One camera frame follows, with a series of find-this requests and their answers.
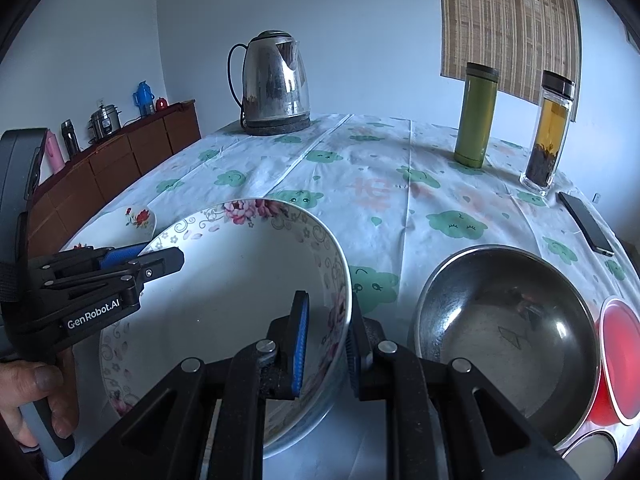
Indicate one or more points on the black smartphone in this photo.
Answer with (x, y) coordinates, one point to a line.
(587, 225)

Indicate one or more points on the brown wooden sideboard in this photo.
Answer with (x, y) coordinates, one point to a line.
(115, 160)

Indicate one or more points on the white floral plate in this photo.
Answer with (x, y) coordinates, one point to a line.
(135, 220)

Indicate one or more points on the pink thermos flask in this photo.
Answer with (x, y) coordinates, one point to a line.
(55, 152)

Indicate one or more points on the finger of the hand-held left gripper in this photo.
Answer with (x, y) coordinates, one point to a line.
(122, 255)
(160, 262)

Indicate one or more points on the glass tea bottle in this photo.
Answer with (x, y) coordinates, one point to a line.
(547, 140)

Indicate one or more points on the large floral ceramic bowl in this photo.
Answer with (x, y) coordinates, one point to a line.
(225, 285)

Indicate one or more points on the blue thermos jug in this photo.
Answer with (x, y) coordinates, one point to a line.
(144, 100)

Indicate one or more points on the person's left hand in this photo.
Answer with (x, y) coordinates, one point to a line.
(30, 377)

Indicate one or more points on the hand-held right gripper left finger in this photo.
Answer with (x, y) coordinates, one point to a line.
(299, 350)

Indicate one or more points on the stainless steel electric kettle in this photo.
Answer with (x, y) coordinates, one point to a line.
(275, 80)

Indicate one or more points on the silver rice cooker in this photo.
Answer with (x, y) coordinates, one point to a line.
(105, 122)

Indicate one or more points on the stainless steel bowl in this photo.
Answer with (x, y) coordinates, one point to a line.
(500, 320)

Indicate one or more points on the green thermos bottle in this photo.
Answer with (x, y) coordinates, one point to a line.
(475, 120)

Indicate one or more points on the black thermos flask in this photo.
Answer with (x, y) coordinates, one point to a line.
(70, 137)

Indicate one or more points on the bamboo window blind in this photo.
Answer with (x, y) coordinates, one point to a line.
(510, 25)

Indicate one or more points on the dark kettle base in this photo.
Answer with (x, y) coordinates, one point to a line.
(275, 128)

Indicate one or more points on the small red container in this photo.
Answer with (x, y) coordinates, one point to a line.
(162, 104)

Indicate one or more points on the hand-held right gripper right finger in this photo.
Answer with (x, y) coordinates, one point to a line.
(351, 360)

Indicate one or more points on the red white-rimmed plastic bowl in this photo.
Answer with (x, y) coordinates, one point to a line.
(622, 360)

